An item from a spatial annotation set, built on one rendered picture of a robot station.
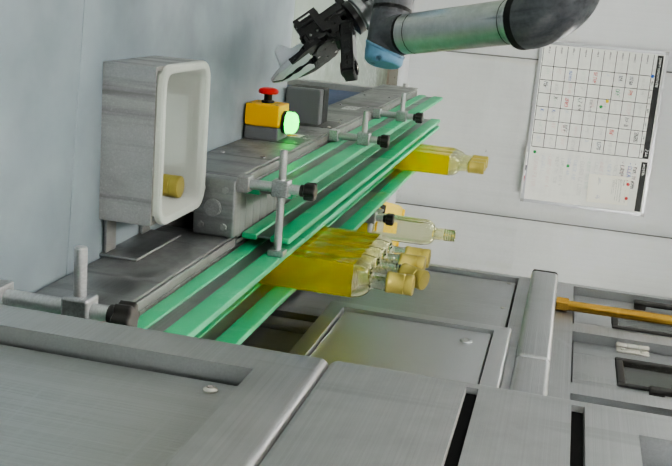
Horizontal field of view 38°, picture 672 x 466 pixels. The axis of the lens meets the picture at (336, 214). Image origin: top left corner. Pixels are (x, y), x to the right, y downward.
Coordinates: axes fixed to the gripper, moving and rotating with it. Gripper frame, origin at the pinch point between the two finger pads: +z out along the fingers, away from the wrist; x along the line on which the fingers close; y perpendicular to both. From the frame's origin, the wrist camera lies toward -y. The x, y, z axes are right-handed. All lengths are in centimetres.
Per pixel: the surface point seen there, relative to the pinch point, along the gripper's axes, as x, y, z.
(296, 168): 10.2, -22.3, 7.9
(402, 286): 18, -53, 6
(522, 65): -493, 166, -193
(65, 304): 89, -55, 36
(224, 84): 13.3, -1.6, 9.7
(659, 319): -30, -77, -35
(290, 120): -1.1, -8.1, 2.9
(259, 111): 0.8, -3.6, 6.9
